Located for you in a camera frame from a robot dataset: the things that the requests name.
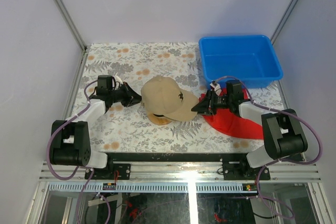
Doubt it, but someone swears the right aluminium corner post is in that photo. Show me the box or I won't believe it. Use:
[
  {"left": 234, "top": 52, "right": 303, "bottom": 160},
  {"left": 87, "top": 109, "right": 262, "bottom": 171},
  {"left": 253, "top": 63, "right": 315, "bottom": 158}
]
[{"left": 270, "top": 0, "right": 299, "bottom": 44}]

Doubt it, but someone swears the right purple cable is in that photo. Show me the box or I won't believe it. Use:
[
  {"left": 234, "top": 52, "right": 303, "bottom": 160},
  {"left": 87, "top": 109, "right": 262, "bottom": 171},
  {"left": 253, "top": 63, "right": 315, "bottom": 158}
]
[{"left": 212, "top": 76, "right": 323, "bottom": 221}]

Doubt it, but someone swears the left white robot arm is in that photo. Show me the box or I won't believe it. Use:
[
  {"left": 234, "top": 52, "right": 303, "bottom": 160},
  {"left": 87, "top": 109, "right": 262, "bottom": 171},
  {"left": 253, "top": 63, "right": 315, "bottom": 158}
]
[{"left": 47, "top": 75, "right": 141, "bottom": 179}]

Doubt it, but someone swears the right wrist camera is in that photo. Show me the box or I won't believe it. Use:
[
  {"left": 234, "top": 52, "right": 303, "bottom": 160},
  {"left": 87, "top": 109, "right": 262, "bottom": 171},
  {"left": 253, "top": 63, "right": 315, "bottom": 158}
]
[{"left": 210, "top": 81, "right": 222, "bottom": 96}]

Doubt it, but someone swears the aluminium corner post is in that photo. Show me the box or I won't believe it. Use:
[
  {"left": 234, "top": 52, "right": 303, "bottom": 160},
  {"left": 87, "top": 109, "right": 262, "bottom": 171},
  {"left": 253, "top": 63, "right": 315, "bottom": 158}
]
[
  {"left": 39, "top": 0, "right": 88, "bottom": 51},
  {"left": 270, "top": 0, "right": 299, "bottom": 44}
]

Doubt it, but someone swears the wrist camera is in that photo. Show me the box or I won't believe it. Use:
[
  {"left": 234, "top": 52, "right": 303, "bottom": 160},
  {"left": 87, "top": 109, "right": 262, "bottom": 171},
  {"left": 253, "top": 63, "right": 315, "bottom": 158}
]
[
  {"left": 112, "top": 76, "right": 123, "bottom": 90},
  {"left": 210, "top": 81, "right": 222, "bottom": 96}
]

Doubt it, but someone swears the aluminium front rail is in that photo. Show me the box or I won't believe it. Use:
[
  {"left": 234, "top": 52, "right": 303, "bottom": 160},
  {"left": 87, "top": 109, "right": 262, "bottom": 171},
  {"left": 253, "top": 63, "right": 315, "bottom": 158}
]
[{"left": 39, "top": 160, "right": 322, "bottom": 183}]

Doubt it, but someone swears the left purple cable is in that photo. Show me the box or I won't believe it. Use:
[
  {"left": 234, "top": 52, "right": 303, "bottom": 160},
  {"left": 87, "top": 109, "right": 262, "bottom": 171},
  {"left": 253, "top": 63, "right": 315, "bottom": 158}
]
[{"left": 46, "top": 81, "right": 99, "bottom": 182}]

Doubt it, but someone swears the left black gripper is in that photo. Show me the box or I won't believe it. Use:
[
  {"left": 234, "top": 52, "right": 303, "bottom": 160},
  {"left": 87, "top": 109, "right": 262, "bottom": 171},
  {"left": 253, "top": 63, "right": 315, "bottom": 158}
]
[{"left": 109, "top": 82, "right": 145, "bottom": 108}]

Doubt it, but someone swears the left aluminium corner post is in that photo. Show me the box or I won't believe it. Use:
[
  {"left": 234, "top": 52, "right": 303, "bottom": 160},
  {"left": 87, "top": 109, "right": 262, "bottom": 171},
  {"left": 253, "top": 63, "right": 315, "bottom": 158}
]
[{"left": 39, "top": 0, "right": 88, "bottom": 51}]

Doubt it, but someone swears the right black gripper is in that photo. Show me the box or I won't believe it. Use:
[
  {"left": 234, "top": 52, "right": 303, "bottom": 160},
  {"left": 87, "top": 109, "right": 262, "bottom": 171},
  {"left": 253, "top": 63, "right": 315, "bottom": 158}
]
[{"left": 193, "top": 90, "right": 233, "bottom": 117}]

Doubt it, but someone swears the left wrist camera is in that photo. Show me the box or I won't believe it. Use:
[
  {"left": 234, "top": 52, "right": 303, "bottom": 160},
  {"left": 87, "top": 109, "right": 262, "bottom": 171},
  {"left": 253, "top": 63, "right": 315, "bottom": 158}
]
[{"left": 112, "top": 76, "right": 123, "bottom": 90}]

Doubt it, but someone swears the blue plastic bin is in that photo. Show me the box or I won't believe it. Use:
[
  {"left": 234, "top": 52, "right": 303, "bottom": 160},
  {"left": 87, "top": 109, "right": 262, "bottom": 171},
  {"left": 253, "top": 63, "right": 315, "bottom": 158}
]
[{"left": 198, "top": 35, "right": 283, "bottom": 89}]

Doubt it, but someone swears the wooden hat stand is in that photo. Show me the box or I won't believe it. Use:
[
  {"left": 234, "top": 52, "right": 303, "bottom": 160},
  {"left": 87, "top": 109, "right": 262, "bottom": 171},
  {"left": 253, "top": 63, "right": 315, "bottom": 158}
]
[{"left": 147, "top": 113, "right": 172, "bottom": 126}]

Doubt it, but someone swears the red cloth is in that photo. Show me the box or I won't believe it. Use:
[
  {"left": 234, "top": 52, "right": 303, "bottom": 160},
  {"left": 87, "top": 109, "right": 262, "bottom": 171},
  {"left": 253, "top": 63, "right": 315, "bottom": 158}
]
[{"left": 198, "top": 87, "right": 265, "bottom": 140}]

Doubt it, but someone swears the purple cable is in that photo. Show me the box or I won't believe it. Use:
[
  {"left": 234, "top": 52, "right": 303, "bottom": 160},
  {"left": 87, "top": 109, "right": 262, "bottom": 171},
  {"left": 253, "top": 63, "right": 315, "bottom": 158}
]
[
  {"left": 46, "top": 81, "right": 99, "bottom": 182},
  {"left": 212, "top": 76, "right": 323, "bottom": 221}
]

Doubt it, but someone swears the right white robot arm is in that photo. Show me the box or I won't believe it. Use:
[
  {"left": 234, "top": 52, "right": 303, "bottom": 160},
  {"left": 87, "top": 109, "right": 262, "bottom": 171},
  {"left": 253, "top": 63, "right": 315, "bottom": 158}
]
[{"left": 192, "top": 80, "right": 308, "bottom": 179}]

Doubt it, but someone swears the floral table mat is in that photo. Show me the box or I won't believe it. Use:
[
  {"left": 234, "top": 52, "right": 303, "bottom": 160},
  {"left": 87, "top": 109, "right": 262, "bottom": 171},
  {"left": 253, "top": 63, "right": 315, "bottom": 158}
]
[{"left": 62, "top": 41, "right": 298, "bottom": 154}]

